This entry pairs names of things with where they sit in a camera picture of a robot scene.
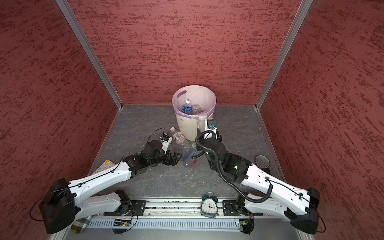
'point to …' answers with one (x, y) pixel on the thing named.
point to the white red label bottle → (180, 140)
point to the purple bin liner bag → (203, 99)
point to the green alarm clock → (209, 205)
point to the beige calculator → (105, 165)
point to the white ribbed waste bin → (187, 126)
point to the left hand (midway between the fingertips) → (175, 156)
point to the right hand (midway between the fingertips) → (202, 132)
